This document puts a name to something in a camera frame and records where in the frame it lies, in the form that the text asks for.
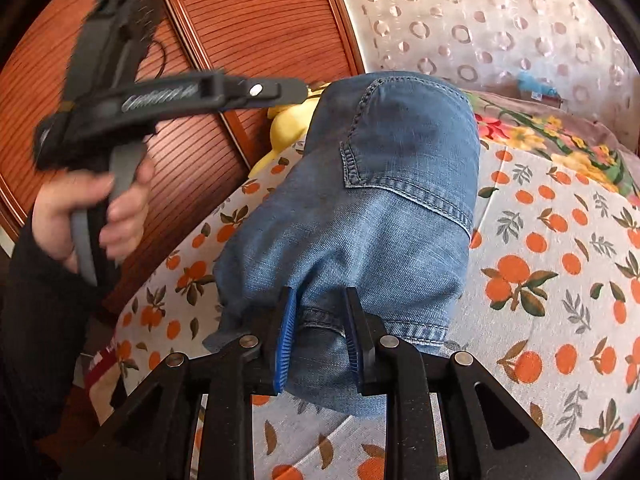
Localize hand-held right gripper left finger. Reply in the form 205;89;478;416
65;286;301;480

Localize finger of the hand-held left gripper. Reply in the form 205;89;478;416
221;76;309;111

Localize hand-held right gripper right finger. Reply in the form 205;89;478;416
342;287;581;480

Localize blue denim pants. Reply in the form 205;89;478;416
202;71;482;420

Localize person's left forearm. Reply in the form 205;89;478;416
0;225;126;480

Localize person's left hand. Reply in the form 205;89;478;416
31;159;156;274

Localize yellow plush toy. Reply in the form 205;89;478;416
248;80;331;178

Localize wooden slatted wardrobe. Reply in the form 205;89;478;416
0;0;363;321

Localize red patterned cloth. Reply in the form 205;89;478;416
82;340;126;411

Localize orange fruit print bedsheet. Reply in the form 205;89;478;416
75;130;640;480

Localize cardboard box with blue cloth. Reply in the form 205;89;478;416
515;71;566;108

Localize floral blanket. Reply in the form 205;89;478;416
465;87;640;201

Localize circle pattern wall cloth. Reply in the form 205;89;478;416
330;0;636;126

